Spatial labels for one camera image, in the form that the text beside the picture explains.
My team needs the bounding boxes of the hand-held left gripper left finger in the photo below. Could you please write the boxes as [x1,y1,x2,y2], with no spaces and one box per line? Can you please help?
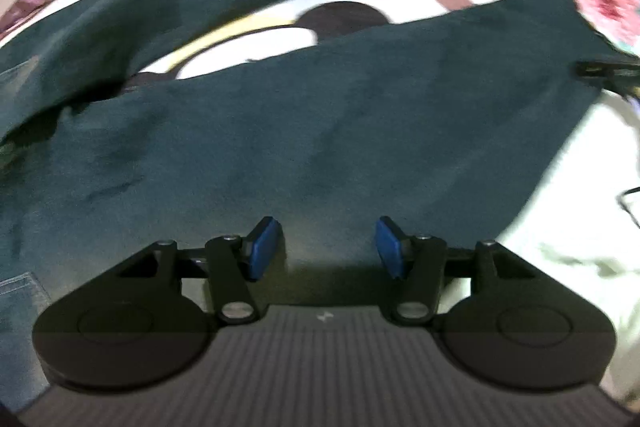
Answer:
[117,216,282,325]

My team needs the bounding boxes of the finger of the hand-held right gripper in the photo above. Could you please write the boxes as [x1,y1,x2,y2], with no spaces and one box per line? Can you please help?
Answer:
[572,60,640,100]

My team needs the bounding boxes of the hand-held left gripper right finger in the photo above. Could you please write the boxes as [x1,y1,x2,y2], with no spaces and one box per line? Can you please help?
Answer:
[375,215,539,326]

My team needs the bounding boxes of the dark green pants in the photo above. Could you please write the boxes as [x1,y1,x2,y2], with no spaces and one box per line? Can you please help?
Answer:
[0,0,625,344]

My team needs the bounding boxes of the blue frayed denim jeans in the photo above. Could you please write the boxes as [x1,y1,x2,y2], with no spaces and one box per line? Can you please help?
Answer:
[0,271,52,414]

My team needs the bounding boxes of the thin black cable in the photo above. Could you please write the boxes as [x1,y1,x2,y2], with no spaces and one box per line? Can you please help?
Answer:
[616,185,640,229]

